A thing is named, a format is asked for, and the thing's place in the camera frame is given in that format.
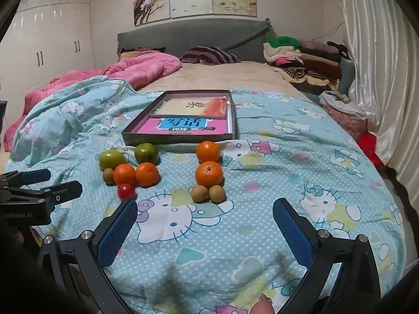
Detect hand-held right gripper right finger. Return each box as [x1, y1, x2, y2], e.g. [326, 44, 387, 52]
[272, 197, 382, 314]

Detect pile of folded clothes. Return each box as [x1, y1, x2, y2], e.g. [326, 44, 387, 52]
[263, 36, 349, 90]

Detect white satin curtain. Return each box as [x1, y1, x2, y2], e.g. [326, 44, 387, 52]
[337, 0, 419, 187]

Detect beige and orange book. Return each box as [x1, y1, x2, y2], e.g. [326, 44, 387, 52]
[149, 94, 230, 120]

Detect dark green jujube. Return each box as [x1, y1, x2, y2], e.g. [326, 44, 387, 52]
[134, 143, 158, 164]

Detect dark patterned pillow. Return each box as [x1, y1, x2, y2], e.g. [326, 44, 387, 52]
[119, 46, 166, 60]

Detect shallow grey cardboard box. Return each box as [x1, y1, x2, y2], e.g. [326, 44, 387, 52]
[122, 89, 236, 146]

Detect crumpled white cloth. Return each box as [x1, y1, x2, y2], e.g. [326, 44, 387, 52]
[319, 91, 369, 118]

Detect white wardrobe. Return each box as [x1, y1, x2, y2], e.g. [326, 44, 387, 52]
[0, 0, 95, 125]

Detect purple striped pillow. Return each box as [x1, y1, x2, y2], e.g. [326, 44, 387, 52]
[179, 46, 242, 65]

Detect grey cushion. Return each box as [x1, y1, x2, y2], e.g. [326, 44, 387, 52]
[339, 57, 356, 95]

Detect blue cartoon cat blanket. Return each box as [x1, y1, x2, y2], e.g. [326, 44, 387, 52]
[5, 76, 406, 314]

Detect red cherry tomato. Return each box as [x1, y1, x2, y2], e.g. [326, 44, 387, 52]
[117, 183, 136, 201]

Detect pink quilt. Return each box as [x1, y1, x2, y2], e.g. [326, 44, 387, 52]
[3, 52, 182, 153]

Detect pink book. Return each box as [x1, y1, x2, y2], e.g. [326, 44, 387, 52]
[135, 116, 230, 135]

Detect person's right hand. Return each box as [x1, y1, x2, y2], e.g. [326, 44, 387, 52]
[251, 293, 274, 314]

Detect beige bed sheet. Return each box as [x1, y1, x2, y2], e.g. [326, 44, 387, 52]
[136, 60, 305, 100]

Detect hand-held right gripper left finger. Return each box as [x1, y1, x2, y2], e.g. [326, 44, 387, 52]
[37, 199, 139, 314]

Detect grey fabric headboard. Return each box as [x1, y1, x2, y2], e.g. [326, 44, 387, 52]
[117, 18, 275, 63]

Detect light green jujube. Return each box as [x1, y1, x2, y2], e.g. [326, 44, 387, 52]
[99, 150, 123, 171]

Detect plain red cloth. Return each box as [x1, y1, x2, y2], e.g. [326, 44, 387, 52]
[358, 133, 388, 171]

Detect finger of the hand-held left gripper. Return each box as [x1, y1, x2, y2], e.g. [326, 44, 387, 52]
[0, 169, 52, 188]
[0, 181, 83, 210]

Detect tangerine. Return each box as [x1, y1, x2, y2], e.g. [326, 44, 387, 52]
[195, 161, 224, 188]
[196, 141, 221, 163]
[135, 162, 160, 188]
[113, 164, 136, 186]

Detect red patterned cloth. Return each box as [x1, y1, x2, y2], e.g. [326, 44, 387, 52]
[322, 105, 370, 138]

